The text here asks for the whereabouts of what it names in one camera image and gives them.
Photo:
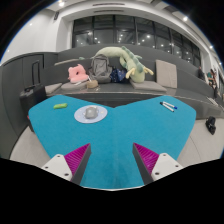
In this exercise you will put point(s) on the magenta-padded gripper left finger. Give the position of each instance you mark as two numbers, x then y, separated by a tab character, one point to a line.
77	159

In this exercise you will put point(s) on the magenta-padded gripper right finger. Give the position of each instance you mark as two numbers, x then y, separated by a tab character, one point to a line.
148	159

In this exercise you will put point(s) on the grey computer mouse orange accents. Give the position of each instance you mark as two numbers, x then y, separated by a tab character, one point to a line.
91	112

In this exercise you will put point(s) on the round pale blue mouse pad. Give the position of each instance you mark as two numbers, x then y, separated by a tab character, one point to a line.
80	117

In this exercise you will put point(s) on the white marker black cap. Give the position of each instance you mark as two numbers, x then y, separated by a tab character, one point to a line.
167	107

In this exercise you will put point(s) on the small green eraser block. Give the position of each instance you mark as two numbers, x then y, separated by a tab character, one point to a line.
60	106

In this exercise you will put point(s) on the white marker blue cap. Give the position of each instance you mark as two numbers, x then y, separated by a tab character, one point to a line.
170	105

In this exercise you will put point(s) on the black bag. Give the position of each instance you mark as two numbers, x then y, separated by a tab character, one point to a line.
210	125

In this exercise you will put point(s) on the flat grey seat cushion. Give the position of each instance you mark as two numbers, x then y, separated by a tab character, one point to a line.
52	88
148	86

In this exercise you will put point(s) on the tan woven hat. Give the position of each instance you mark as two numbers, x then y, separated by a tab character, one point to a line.
92	84

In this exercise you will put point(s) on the black suitcase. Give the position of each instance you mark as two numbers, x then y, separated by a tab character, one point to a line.
30	98

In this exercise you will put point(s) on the pink plush cushion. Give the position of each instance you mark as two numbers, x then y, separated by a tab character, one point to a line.
77	74

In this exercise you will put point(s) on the grey stepped seating bench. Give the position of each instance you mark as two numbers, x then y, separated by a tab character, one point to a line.
186	81

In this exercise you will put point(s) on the upright grey square cushion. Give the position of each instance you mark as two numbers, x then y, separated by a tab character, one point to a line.
166	74

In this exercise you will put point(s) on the green dragon plush toy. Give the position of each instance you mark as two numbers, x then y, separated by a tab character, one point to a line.
136	71

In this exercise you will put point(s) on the navy patterned bag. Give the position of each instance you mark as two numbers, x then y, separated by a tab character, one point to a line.
117	75

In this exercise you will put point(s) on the grey backpack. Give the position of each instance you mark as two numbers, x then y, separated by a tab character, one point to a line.
100	68

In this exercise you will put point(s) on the person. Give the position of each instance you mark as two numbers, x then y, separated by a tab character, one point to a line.
200	72
212	78

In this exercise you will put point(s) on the ceiling spot lights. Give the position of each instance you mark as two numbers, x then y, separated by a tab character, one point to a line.
61	3

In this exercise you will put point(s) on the dark grey wall cabinet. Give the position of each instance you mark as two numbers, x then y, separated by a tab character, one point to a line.
18	76

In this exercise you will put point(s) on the dark glass window wall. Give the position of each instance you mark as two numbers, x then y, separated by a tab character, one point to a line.
106	31

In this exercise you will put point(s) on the black wall speaker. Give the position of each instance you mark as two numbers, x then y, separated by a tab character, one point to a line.
56	15

